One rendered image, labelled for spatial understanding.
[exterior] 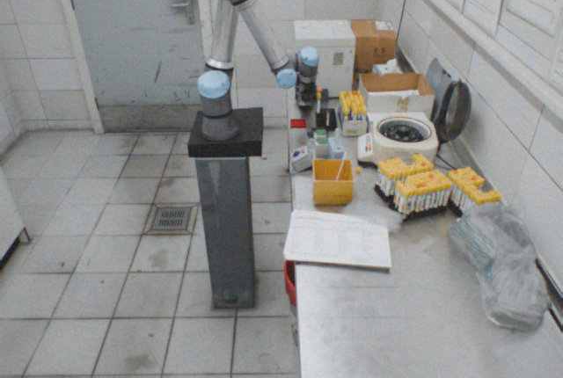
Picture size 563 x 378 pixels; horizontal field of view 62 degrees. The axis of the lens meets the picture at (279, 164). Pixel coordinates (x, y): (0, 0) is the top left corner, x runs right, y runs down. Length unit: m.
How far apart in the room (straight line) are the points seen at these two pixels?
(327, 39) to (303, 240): 1.07
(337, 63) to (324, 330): 1.36
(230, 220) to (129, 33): 2.00
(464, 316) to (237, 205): 1.02
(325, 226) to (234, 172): 0.54
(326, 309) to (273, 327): 1.08
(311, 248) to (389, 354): 0.38
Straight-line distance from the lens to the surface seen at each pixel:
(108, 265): 2.77
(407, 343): 1.24
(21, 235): 3.09
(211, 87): 1.75
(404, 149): 1.73
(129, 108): 3.88
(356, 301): 1.29
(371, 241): 1.44
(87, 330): 2.50
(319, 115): 2.08
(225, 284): 2.29
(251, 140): 1.79
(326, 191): 1.54
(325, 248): 1.40
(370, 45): 2.63
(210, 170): 1.87
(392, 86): 2.27
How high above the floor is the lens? 1.85
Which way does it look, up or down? 33 degrees down
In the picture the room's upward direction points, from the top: 1 degrees counter-clockwise
